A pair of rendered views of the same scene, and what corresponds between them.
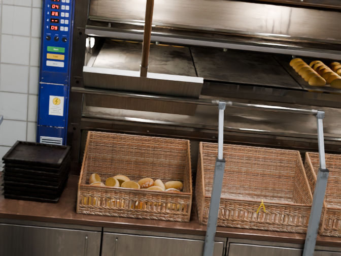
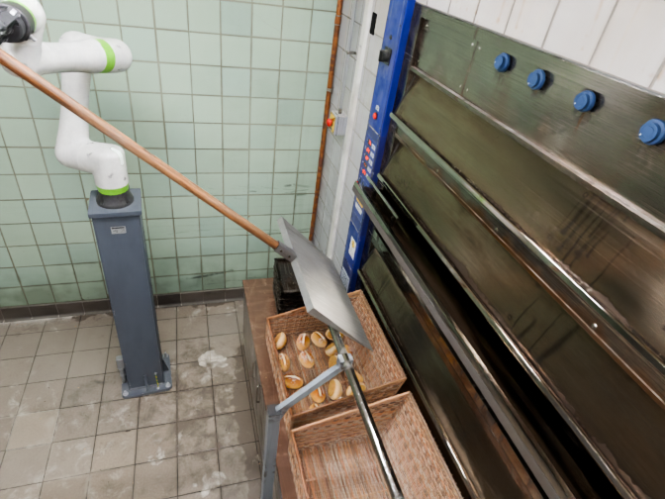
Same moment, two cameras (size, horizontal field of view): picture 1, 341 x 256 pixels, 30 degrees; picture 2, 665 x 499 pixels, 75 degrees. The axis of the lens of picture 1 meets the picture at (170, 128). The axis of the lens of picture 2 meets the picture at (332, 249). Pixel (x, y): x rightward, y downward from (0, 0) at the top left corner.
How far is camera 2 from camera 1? 282 cm
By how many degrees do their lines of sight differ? 66
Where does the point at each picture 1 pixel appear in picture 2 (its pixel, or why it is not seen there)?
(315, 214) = not seen: outside the picture
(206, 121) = (422, 376)
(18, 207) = (259, 300)
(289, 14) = (567, 334)
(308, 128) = not seen: outside the picture
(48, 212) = (259, 320)
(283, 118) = (494, 478)
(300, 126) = not seen: outside the picture
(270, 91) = (491, 421)
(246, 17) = (502, 283)
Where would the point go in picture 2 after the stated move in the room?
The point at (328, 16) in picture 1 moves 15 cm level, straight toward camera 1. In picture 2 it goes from (641, 406) to (569, 400)
